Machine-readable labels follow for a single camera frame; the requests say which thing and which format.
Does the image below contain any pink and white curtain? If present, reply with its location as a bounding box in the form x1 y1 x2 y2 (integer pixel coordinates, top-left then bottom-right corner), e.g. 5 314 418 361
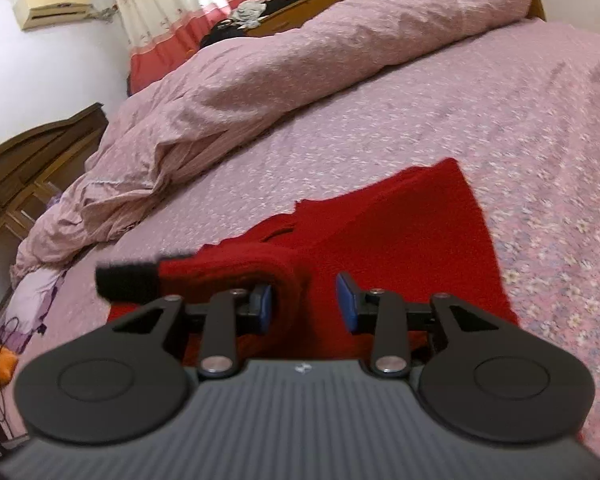
105 0 371 96

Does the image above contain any white and purple pillow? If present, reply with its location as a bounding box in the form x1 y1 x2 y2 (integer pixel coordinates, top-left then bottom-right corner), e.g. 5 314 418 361
2 267 71 356

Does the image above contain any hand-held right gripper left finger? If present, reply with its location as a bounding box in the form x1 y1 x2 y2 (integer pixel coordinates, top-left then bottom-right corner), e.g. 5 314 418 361
112 284 273 379

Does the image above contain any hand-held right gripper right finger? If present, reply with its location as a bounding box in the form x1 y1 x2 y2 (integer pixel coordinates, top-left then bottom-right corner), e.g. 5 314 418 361
336 272 506 379

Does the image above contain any red knitted cardigan sweater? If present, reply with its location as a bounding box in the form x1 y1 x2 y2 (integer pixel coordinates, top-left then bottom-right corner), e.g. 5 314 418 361
95 157 521 371

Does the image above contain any white wall air conditioner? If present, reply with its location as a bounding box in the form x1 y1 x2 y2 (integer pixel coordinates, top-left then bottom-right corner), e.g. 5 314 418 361
12 0 96 32

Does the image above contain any pile of dark clothes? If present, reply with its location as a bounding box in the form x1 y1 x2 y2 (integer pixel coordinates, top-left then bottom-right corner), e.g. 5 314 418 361
200 0 321 51

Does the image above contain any pink floral bed sheet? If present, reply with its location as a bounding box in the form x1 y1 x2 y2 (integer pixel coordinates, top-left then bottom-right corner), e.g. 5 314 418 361
0 20 600 461

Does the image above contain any brown wooden wardrobe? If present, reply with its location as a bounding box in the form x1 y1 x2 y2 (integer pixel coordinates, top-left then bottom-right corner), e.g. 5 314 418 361
0 102 108 346

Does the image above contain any pink floral duvet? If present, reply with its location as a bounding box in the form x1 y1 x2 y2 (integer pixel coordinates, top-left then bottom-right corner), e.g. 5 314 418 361
10 0 533 283

